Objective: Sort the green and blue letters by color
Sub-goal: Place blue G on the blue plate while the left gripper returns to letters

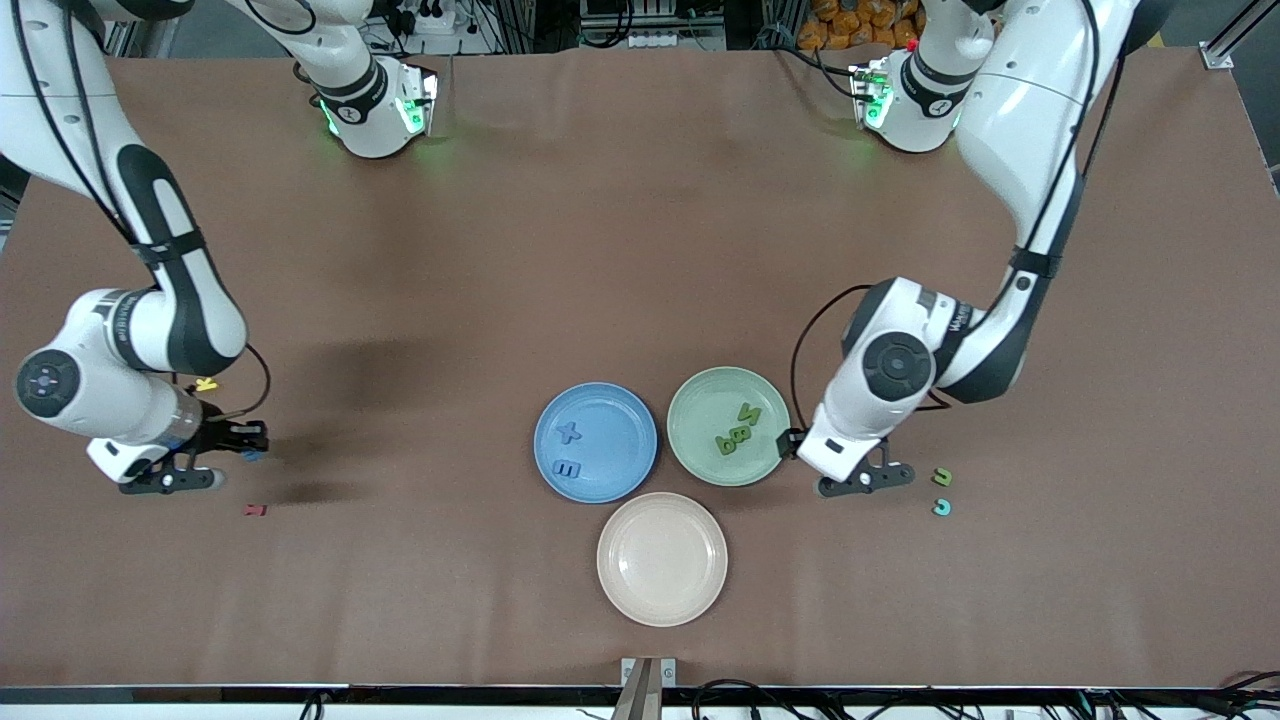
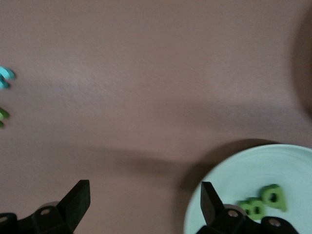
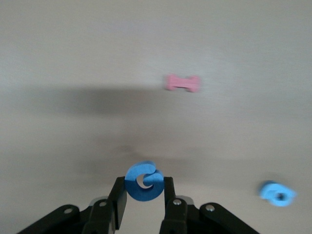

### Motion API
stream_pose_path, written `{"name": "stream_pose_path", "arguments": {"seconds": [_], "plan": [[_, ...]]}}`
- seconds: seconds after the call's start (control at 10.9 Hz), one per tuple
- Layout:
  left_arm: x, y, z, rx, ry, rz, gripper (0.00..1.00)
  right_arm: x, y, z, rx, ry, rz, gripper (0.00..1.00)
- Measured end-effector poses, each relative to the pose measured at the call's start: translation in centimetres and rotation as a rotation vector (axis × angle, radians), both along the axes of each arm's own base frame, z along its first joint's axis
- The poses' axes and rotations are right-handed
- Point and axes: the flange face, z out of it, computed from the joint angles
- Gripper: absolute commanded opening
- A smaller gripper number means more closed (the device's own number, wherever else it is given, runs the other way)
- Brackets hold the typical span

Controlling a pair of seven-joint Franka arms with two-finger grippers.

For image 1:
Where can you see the brown table cover sheet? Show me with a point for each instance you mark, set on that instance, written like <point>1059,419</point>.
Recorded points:
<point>640,250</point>

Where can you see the aluminium frame profile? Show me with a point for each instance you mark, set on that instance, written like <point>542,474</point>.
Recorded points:
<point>1220,55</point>

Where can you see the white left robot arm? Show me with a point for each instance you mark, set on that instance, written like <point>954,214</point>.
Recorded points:
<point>1030,110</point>

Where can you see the white power strip with plugs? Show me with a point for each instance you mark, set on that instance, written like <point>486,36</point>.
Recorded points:
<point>430,20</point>

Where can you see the beige round plate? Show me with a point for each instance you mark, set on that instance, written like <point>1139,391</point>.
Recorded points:
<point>662,560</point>

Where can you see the green foam letter B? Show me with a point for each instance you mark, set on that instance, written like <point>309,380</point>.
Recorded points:
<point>740,435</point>

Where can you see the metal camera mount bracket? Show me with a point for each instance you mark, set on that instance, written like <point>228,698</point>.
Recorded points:
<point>648,690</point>

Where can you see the green foam letter P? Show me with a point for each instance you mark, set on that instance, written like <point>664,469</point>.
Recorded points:
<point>724,446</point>

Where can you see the blue round plate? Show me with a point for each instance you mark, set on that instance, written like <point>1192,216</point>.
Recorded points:
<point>620,450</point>

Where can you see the orange fruit bag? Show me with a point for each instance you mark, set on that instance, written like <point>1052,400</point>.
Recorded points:
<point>850,25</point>

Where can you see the green round plate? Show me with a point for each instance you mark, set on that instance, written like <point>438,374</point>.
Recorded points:
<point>700,400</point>

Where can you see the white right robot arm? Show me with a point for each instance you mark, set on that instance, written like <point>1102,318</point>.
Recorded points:
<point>50,110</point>

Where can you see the green foam letter N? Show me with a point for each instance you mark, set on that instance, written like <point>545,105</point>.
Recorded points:
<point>748,414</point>

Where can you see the blue foam letter X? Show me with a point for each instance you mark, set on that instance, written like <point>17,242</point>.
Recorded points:
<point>569,432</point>

